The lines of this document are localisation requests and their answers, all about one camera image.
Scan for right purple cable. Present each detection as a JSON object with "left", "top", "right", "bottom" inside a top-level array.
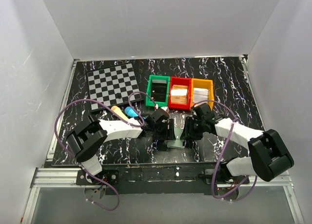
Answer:
[{"left": 191, "top": 99, "right": 258, "bottom": 200}]

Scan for black grey chessboard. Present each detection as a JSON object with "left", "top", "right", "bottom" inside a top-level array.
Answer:
[{"left": 87, "top": 63, "right": 142, "bottom": 107}]

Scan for brown cards in red bin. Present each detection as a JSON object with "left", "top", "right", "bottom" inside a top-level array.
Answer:
[{"left": 171, "top": 85, "right": 188, "bottom": 104}]

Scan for blue plastic marker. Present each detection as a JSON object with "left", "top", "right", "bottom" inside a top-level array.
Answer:
[{"left": 124, "top": 106, "right": 139, "bottom": 118}]

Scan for green plastic bin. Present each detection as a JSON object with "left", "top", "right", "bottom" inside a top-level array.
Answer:
[{"left": 145, "top": 75, "right": 171, "bottom": 107}]

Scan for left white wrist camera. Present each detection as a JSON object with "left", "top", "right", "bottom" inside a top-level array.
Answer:
[{"left": 155, "top": 105, "right": 170, "bottom": 113}]

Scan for grey-green card holder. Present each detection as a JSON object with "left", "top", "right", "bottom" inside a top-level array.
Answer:
[{"left": 167, "top": 127, "right": 184, "bottom": 149}]

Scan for red plastic bin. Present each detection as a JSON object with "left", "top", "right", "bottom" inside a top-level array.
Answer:
[{"left": 168, "top": 76, "right": 191, "bottom": 110}]

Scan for black cards in green bin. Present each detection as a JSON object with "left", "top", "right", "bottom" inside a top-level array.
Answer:
[{"left": 151, "top": 79, "right": 167, "bottom": 102}]

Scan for black front base bar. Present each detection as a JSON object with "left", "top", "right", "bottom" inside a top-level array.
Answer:
[{"left": 75, "top": 162, "right": 247, "bottom": 195}]

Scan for cream wooden handle tool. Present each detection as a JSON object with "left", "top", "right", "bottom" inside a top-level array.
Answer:
[{"left": 111, "top": 106, "right": 129, "bottom": 120}]

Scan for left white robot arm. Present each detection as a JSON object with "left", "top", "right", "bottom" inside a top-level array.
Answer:
[{"left": 66, "top": 108, "right": 176, "bottom": 185}]

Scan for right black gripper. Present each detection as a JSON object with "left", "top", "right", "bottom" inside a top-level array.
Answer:
[{"left": 180, "top": 116, "right": 205, "bottom": 141}]

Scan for white cards in orange bin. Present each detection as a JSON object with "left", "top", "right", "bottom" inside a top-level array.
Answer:
[{"left": 193, "top": 88, "right": 209, "bottom": 104}]

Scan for orange plastic bin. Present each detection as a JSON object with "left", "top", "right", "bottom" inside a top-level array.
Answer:
[{"left": 189, "top": 78, "right": 214, "bottom": 109}]

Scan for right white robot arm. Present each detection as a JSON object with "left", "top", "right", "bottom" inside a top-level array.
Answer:
[{"left": 180, "top": 103, "right": 294, "bottom": 184}]

